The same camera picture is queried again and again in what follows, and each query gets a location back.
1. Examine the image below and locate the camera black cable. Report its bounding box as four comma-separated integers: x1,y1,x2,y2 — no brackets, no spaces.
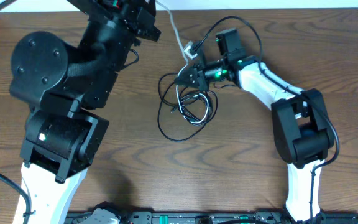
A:
193,15,341,218
0,163,34,224

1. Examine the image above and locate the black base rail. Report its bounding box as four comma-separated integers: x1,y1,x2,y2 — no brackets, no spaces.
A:
63,210,358,224

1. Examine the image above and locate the left camera black cable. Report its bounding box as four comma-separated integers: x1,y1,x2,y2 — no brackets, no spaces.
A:
0,163,34,224

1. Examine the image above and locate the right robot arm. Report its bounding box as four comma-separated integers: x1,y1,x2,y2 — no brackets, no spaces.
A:
175,29,338,223

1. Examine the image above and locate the right camera black cable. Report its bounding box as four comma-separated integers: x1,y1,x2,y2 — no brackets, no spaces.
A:
193,15,341,218

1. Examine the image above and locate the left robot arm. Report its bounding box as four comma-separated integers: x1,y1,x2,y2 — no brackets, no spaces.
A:
9,0,160,223

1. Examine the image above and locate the white usb cable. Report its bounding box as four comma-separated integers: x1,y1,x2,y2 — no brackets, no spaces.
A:
155,0,211,125

